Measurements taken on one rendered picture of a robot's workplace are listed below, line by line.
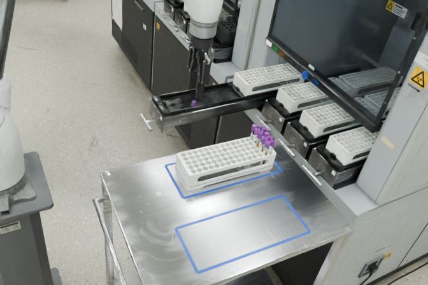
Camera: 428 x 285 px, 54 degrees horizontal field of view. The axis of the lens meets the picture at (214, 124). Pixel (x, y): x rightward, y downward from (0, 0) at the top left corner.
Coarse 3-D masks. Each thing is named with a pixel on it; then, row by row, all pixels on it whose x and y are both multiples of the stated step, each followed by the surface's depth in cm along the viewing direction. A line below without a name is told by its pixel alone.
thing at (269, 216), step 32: (160, 160) 130; (288, 160) 138; (128, 192) 119; (160, 192) 120; (192, 192) 122; (224, 192) 123; (256, 192) 125; (288, 192) 127; (320, 192) 128; (128, 224) 110; (160, 224) 111; (192, 224) 113; (224, 224) 114; (256, 224) 116; (288, 224) 117; (320, 224) 118; (160, 256) 104; (192, 256) 105; (224, 256) 106; (256, 256) 107; (288, 256) 109
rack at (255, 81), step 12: (240, 72) 170; (252, 72) 172; (264, 72) 174; (276, 72) 174; (288, 72) 175; (240, 84) 167; (252, 84) 164; (264, 84) 167; (276, 84) 176; (288, 84) 174
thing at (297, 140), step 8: (296, 120) 157; (288, 128) 157; (296, 128) 154; (304, 128) 153; (352, 128) 158; (288, 136) 158; (296, 136) 154; (304, 136) 151; (312, 136) 150; (320, 136) 151; (328, 136) 153; (296, 144) 155; (304, 144) 150; (312, 144) 149; (288, 152) 153; (304, 152) 151
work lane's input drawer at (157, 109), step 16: (304, 80) 181; (160, 96) 158; (176, 96) 162; (192, 96) 163; (208, 96) 164; (224, 96) 166; (240, 96) 165; (256, 96) 168; (272, 96) 171; (160, 112) 152; (176, 112) 152; (192, 112) 155; (208, 112) 159; (224, 112) 163; (160, 128) 154
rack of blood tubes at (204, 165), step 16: (224, 144) 131; (240, 144) 132; (176, 160) 125; (192, 160) 124; (208, 160) 124; (224, 160) 127; (240, 160) 127; (256, 160) 128; (272, 160) 131; (192, 176) 119; (208, 176) 127; (224, 176) 125
